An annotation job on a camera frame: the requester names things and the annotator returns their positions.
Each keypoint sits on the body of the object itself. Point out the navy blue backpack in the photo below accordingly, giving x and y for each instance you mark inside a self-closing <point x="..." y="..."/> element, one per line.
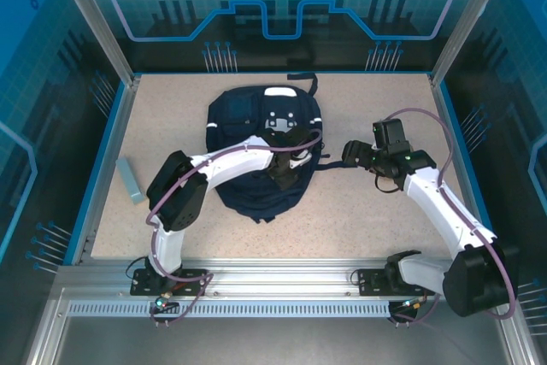
<point x="256" y="200"/>

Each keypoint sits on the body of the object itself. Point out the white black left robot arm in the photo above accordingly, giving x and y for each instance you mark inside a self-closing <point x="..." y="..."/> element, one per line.
<point x="231" y="160"/>

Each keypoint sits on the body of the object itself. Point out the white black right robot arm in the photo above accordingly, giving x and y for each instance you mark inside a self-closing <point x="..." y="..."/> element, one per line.
<point x="444" y="207"/>

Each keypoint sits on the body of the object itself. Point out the grey pencil case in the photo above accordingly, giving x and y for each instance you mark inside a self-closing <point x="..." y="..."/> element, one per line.
<point x="128" y="181"/>

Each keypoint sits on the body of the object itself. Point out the blue table edge strip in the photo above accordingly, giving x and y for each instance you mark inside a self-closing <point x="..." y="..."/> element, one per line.
<point x="110" y="125"/>
<point x="458" y="125"/>

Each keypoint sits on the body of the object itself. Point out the small green-lit controller board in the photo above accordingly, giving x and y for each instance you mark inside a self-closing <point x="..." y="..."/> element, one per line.
<point x="414" y="303"/>
<point x="163" y="301"/>

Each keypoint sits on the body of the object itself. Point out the aluminium table side rail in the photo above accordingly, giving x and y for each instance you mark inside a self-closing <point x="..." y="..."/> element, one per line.
<point x="122" y="125"/>
<point x="451" y="125"/>

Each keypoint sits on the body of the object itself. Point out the wide aluminium rail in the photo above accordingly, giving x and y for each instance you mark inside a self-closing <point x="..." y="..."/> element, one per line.
<point x="278" y="273"/>

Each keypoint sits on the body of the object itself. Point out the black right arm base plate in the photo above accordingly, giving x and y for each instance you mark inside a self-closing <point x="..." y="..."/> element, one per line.
<point x="367" y="281"/>

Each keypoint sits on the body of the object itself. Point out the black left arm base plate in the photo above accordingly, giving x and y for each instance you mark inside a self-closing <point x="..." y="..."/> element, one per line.
<point x="192" y="276"/>

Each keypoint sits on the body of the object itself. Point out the aluminium frame post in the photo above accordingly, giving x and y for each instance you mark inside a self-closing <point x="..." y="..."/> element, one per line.
<point x="97" y="19"/>
<point x="462" y="19"/>

